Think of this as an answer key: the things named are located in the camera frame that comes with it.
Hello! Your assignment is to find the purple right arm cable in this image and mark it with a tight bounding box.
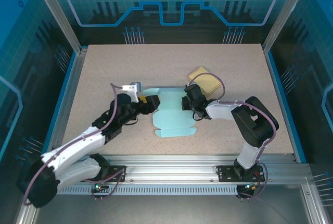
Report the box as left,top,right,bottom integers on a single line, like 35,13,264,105
188,72,278,201

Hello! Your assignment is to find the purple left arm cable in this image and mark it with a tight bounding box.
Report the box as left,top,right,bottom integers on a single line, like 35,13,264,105
22,83,131,206

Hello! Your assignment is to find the aluminium frame rail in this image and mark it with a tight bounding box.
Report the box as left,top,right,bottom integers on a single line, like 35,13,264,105
39,154,314,186

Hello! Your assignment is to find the yellow paper box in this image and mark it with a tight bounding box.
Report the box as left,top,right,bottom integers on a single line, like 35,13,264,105
188,66,222,96

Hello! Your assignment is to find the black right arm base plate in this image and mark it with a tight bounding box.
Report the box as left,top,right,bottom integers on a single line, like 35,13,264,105
215,165,266,183

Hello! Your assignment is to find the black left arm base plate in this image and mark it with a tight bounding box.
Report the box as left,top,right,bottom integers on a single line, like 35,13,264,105
103,165,129,183

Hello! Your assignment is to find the blue aluminium table side rail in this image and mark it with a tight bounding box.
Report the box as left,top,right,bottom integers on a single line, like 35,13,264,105
39,48,88,164
264,48,309,164

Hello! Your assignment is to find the grey metal bottom panel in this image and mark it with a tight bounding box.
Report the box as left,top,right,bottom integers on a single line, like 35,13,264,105
15,194,326,224

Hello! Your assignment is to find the light blue paper box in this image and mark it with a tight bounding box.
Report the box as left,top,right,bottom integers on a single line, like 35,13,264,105
142,85,198,139

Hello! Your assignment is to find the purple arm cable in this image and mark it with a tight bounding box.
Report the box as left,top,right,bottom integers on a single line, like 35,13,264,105
188,72,278,201
22,83,131,206

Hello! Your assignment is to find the slotted grey cable duct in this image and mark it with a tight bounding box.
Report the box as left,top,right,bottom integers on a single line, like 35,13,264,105
57,184,240,195

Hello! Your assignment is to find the aluminium frame post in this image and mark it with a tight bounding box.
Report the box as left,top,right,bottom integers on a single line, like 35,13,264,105
28,0,88,55
262,0,314,53

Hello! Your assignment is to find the small connector with green light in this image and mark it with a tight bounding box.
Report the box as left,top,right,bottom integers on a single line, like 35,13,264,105
93,179,109,191
241,182,261,192

